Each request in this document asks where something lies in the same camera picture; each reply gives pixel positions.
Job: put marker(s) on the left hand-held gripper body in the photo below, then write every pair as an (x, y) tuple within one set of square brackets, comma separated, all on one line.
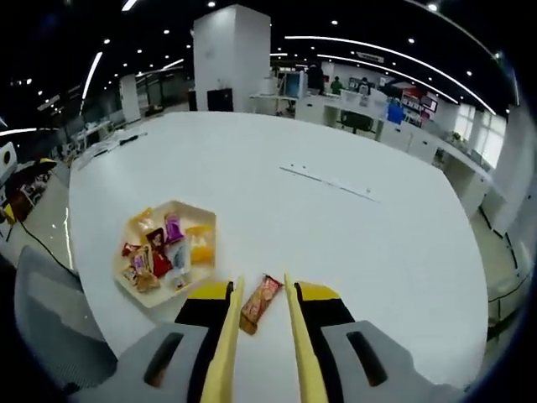
[(6, 168)]

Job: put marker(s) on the cream food tongs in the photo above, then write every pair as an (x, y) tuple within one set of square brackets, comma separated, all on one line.
[(226, 336)]

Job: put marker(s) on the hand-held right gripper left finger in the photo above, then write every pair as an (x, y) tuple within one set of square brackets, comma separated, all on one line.
[(205, 312)]

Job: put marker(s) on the black office chair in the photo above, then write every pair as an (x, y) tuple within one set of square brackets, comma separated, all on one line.
[(356, 121)]

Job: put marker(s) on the yellow pastry packet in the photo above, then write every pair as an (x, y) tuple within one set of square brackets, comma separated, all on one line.
[(142, 217), (201, 247)]

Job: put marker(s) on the small white snack packet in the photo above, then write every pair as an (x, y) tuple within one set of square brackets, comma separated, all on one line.
[(179, 281)]

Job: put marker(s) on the white office desk row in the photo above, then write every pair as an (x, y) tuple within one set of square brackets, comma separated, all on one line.
[(419, 142)]

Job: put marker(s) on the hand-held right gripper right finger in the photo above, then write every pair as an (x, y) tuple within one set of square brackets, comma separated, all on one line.
[(327, 310)]

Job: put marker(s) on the purple snack packet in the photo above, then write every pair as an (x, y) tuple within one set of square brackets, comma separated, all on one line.
[(173, 228)]

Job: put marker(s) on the white square pillar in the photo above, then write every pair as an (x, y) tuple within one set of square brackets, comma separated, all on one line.
[(230, 54), (130, 101)]

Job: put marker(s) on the blue white snack packet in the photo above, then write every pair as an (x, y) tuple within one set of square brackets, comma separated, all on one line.
[(178, 258)]

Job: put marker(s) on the dark red snack packet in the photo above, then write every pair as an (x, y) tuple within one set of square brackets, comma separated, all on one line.
[(156, 238)]

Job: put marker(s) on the white mesh office chair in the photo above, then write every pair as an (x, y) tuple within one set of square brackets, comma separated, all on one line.
[(50, 315)]

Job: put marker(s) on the cream hexagonal container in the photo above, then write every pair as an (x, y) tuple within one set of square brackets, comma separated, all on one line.
[(201, 273)]

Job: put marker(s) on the black pen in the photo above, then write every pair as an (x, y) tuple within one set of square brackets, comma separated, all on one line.
[(126, 140)]

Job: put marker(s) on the blue box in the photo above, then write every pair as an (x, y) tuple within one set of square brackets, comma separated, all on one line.
[(395, 112)]

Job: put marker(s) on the tan pastry packet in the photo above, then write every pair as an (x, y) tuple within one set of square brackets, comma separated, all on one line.
[(147, 281)]

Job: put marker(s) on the brown biscuit packet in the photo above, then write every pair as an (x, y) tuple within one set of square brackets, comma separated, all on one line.
[(260, 302)]

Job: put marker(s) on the white computer monitor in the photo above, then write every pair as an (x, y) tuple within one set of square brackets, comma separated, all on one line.
[(293, 85)]

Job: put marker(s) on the red wall poster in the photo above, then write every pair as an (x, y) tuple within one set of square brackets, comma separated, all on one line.
[(419, 101)]

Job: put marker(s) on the black cabinet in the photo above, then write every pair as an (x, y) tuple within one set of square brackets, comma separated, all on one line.
[(220, 100)]

